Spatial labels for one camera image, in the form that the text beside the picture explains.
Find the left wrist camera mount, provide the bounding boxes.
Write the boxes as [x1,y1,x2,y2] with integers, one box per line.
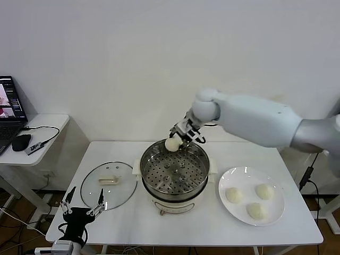
[34,240,74,255]

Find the black computer mouse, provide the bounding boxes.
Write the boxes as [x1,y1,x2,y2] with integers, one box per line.
[11,134,32,152]

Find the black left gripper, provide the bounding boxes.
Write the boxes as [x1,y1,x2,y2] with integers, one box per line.
[60,186,105,240]

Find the perforated stainless steamer basket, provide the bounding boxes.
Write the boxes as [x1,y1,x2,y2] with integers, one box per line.
[140,137,210,199]

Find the black cable with adapter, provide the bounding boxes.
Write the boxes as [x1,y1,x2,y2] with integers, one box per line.
[299,154,319,221]

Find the white steamed baozi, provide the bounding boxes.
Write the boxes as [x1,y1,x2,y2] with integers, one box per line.
[254,183,274,201]
[225,188,243,205]
[164,137,184,152]
[246,202,268,220]

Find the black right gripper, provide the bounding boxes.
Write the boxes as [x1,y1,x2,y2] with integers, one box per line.
[168,113,204,147]

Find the cream electric cooker base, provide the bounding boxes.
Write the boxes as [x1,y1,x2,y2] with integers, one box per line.
[132,158,219,216]

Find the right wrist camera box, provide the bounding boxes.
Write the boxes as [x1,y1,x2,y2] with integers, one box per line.
[175,122,191,135]

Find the glass lid with cream handle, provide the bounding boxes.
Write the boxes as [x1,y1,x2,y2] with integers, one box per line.
[80,161,138,212]

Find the black laptop with lit screen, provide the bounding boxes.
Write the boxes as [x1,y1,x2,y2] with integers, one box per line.
[0,75,29,157]

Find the black drive cable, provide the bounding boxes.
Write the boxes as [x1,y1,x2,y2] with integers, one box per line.
[21,125,61,146]

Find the small grey external drive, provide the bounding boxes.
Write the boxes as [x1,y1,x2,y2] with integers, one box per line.
[25,142,45,156]

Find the white side table with laptop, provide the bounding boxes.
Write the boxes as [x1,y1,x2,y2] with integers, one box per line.
[0,114,71,217]

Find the white side table with label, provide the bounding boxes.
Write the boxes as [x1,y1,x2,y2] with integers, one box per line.
[316,152,340,236]

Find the white round plate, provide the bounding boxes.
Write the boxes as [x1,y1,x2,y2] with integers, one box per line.
[218,166,285,226]

